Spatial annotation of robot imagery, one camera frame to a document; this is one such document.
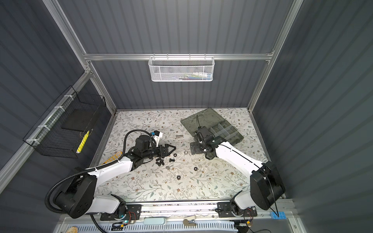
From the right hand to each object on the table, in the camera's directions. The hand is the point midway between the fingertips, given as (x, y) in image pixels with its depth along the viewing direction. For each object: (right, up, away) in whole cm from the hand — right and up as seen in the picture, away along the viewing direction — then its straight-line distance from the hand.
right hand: (200, 148), depth 86 cm
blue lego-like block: (+40, -31, -15) cm, 52 cm away
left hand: (-17, 0, -2) cm, 17 cm away
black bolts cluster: (-24, -9, +5) cm, 27 cm away
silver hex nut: (-9, -5, +10) cm, 14 cm away
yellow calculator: (-55, -6, +8) cm, 56 cm away
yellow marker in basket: (-58, +6, -17) cm, 60 cm away
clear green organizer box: (+16, +12, +20) cm, 28 cm away
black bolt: (-18, -9, +5) cm, 20 cm away
